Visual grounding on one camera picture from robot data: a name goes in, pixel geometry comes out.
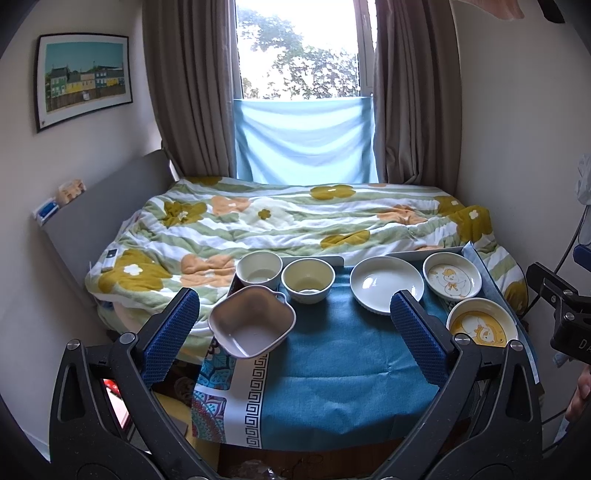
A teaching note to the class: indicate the yellow duck plate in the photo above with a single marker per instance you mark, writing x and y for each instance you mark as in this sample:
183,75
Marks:
484,321

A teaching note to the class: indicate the plain white plate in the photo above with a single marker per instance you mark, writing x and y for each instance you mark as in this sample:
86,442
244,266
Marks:
374,282

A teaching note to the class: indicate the blue patterned tablecloth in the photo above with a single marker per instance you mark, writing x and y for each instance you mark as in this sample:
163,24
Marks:
344,377

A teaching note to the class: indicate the white duck plate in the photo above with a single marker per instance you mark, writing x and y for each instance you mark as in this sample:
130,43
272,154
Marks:
451,276

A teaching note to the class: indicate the white round bowl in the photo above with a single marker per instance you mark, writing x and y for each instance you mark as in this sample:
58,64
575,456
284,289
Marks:
261,268

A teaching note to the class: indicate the light blue window cloth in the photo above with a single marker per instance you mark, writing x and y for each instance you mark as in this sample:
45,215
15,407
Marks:
307,142

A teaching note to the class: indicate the brown curtain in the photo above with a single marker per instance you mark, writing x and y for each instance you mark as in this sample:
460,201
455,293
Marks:
417,94
188,51

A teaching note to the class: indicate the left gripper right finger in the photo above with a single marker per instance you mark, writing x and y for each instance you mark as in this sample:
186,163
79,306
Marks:
485,420

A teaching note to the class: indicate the pink square handled bowl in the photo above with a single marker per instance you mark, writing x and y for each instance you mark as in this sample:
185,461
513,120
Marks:
252,321

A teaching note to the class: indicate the blue white box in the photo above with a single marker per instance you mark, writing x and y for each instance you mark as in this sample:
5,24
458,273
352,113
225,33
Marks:
45,211

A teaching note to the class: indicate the framed houses picture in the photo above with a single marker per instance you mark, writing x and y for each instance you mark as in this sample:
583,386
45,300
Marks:
79,73

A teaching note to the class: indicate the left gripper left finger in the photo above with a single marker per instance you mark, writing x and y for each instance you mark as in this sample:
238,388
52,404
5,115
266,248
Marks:
85,438

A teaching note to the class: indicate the window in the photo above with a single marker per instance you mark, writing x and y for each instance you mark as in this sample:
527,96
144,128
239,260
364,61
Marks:
305,50

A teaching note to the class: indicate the right brown curtain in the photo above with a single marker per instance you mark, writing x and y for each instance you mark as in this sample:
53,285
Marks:
417,94

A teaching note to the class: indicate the grey bed headboard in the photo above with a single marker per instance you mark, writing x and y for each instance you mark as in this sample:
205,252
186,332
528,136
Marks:
77,233

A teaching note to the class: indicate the left brown curtain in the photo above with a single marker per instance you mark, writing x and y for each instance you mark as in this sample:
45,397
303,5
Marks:
188,51

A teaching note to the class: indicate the floral green white duvet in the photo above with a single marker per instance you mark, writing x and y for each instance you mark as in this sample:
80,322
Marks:
194,234

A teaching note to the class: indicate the person's right hand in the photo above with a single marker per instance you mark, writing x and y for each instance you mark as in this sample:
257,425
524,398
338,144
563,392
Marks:
579,399

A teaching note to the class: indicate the red screen phone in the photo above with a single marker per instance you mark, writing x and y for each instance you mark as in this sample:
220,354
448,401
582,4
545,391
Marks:
116,402

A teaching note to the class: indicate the cream round bowl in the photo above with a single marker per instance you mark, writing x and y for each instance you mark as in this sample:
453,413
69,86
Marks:
308,281

